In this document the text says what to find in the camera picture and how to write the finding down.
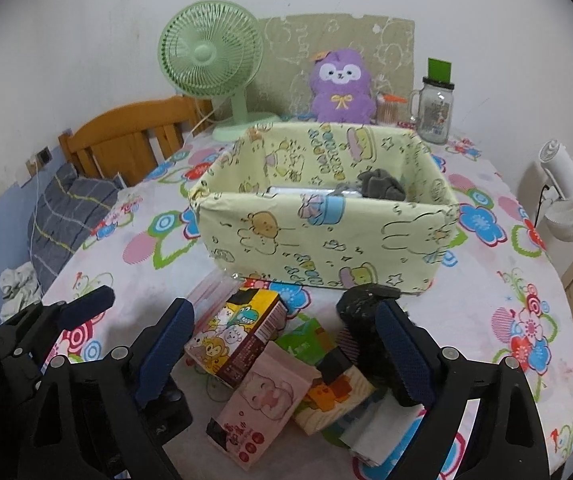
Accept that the green tissue pack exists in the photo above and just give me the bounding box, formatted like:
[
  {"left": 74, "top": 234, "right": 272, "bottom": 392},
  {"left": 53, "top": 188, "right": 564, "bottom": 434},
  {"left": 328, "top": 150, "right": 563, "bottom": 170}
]
[{"left": 274, "top": 317, "right": 392, "bottom": 436}]

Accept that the grey fuzzy scrunchie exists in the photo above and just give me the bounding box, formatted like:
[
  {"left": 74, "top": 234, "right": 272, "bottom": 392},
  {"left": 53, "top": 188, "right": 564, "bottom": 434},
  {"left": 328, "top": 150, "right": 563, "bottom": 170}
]
[{"left": 356, "top": 169, "right": 407, "bottom": 201}]

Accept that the wall socket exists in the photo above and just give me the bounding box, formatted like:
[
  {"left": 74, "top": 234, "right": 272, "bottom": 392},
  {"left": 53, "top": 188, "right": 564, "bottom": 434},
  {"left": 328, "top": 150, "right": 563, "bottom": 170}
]
[{"left": 25, "top": 146, "right": 53, "bottom": 177}]

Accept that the black fuzzy scrunchie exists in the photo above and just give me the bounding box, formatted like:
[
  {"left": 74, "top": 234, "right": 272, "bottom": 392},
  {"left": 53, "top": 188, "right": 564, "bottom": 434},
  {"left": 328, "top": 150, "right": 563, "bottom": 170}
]
[{"left": 335, "top": 284, "right": 407, "bottom": 396}]

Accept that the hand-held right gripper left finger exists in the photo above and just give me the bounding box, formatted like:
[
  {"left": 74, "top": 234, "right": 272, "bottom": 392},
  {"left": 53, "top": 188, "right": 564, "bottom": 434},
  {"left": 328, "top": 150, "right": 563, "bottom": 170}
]
[{"left": 16, "top": 299, "right": 196, "bottom": 480}]

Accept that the green desk fan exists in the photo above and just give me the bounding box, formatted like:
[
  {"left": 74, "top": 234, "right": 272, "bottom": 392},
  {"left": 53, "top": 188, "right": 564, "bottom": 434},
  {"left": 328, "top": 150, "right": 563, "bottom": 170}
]
[{"left": 159, "top": 1, "right": 282, "bottom": 143}]

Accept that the black fan cable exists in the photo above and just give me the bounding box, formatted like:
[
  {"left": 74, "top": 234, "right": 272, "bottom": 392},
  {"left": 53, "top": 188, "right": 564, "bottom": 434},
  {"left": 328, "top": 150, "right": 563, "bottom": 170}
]
[{"left": 533, "top": 182, "right": 553, "bottom": 227}]

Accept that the silver packet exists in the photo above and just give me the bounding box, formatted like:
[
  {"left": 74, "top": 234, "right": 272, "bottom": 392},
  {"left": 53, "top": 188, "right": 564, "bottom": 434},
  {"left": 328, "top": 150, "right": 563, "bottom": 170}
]
[{"left": 265, "top": 185, "right": 362, "bottom": 200}]

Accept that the grey plaid cloth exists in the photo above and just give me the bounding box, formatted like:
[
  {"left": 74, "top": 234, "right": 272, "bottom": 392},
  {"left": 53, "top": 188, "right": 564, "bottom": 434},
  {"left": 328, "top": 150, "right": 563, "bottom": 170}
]
[{"left": 26, "top": 162, "right": 123, "bottom": 293}]

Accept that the beige cardboard sheet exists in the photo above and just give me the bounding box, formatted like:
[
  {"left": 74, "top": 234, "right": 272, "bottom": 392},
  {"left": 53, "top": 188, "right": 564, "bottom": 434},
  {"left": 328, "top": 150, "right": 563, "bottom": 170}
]
[{"left": 258, "top": 14, "right": 415, "bottom": 122}]

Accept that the cotton swab container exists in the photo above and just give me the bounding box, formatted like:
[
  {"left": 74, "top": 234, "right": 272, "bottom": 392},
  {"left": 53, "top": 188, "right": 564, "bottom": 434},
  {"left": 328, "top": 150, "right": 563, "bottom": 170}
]
[{"left": 375, "top": 91, "right": 410, "bottom": 126}]

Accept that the wooden chair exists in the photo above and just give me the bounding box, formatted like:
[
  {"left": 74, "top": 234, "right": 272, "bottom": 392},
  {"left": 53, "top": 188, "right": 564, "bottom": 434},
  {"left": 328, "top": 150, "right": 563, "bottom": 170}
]
[{"left": 58, "top": 95, "right": 214, "bottom": 183}]

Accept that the white fan cable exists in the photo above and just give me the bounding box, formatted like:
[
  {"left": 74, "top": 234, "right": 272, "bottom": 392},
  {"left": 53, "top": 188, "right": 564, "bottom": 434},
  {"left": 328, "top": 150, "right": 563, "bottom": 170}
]
[{"left": 185, "top": 99, "right": 218, "bottom": 139}]

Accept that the pink tissue pack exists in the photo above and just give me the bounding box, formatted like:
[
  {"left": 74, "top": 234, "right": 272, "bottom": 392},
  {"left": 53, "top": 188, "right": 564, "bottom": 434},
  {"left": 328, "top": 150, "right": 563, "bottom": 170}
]
[{"left": 206, "top": 344, "right": 323, "bottom": 472}]

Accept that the white crumpled cloth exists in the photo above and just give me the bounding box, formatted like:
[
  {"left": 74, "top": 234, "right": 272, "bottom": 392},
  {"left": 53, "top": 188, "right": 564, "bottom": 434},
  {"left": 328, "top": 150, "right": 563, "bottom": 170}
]
[{"left": 0, "top": 264, "right": 40, "bottom": 322}]

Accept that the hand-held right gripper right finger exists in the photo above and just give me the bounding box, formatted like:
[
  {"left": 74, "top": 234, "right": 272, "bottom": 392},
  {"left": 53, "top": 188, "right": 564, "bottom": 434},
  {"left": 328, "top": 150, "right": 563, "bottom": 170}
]
[{"left": 376, "top": 299, "right": 562, "bottom": 480}]

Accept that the brown animal snack box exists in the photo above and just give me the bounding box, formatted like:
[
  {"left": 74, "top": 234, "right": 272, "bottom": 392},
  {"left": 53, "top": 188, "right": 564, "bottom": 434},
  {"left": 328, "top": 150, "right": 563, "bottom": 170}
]
[{"left": 185, "top": 287, "right": 287, "bottom": 387}]

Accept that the purple plush toy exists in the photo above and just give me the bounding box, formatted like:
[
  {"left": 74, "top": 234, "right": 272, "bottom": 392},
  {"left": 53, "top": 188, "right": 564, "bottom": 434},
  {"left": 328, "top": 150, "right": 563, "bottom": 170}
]
[{"left": 309, "top": 47, "right": 378, "bottom": 124}]

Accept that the yellow printed fabric storage box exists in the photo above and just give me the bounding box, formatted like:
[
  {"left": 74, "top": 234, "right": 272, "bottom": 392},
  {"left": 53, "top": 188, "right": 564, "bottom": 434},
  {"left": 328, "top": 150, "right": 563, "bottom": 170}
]
[{"left": 188, "top": 121, "right": 461, "bottom": 297}]

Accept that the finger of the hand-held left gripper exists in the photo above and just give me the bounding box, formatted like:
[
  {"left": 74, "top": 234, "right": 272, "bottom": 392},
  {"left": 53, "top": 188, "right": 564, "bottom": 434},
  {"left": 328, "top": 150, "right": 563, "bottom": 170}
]
[
  {"left": 0, "top": 285, "right": 116, "bottom": 386},
  {"left": 141, "top": 385, "right": 192, "bottom": 443}
]

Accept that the green card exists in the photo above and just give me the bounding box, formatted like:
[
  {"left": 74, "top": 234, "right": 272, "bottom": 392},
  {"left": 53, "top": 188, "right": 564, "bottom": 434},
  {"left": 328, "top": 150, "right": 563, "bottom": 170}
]
[{"left": 427, "top": 58, "right": 454, "bottom": 83}]

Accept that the glass mug jar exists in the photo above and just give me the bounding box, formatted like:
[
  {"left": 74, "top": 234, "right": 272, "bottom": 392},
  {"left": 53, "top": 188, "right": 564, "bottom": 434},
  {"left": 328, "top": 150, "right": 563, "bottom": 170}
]
[{"left": 406, "top": 76, "right": 453, "bottom": 146}]

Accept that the red striped plastic bag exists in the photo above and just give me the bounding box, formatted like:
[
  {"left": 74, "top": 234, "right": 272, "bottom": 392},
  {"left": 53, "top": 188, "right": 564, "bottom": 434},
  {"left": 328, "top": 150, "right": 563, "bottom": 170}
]
[{"left": 188, "top": 272, "right": 241, "bottom": 313}]

